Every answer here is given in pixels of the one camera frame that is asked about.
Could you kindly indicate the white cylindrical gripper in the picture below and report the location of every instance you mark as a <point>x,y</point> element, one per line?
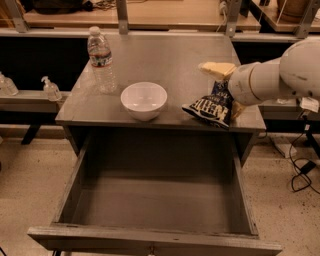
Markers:
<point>240,84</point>

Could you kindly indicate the blue chip bag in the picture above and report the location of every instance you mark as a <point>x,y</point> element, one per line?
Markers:
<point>214,109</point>

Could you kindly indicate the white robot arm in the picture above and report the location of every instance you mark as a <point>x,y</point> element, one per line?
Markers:
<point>295,74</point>

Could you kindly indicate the grey cabinet counter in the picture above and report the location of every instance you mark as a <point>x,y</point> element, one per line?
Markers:
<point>170,60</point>

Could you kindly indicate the open grey top drawer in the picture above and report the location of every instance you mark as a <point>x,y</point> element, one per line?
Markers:
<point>139,192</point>

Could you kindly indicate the crumpled white paper packet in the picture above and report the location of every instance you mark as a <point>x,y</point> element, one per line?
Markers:
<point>311,104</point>

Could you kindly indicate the white bowl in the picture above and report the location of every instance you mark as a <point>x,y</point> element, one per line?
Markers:
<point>144,100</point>

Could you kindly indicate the clear plastic water bottle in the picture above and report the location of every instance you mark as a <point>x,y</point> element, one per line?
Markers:
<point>101,61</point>

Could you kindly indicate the clear sanitizer pump bottle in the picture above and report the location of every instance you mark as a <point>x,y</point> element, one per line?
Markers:
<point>51,90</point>

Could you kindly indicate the wooden background table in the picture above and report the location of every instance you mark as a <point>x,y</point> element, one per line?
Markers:
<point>202,15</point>

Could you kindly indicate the clear bottle far left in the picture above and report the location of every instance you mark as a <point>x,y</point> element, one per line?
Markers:
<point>7,85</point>

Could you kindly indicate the grey metal shelf rail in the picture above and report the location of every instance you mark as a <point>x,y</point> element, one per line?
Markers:
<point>31,101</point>

